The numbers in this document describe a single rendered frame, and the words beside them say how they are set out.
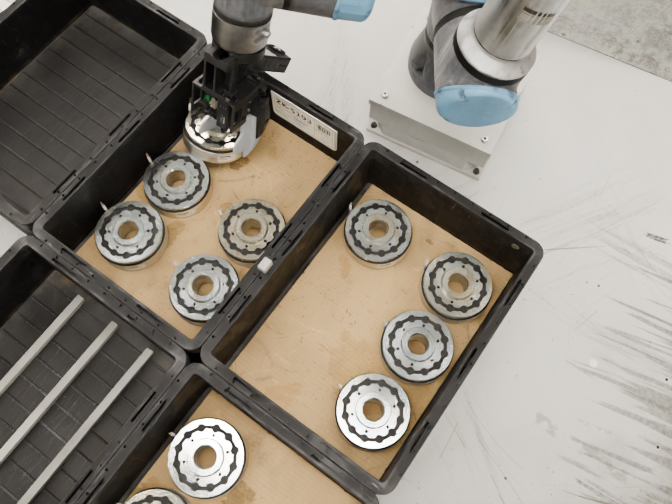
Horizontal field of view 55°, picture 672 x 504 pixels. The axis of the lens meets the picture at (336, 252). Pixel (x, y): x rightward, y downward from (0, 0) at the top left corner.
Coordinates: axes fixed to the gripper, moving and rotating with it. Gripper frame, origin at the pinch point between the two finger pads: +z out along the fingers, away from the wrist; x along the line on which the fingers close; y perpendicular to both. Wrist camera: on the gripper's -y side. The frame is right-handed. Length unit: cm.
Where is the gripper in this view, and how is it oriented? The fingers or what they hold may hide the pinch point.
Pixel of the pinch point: (235, 140)
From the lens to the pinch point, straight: 103.9
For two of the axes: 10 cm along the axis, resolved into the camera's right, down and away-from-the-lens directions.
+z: -2.1, 5.9, 7.8
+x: 8.4, 5.1, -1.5
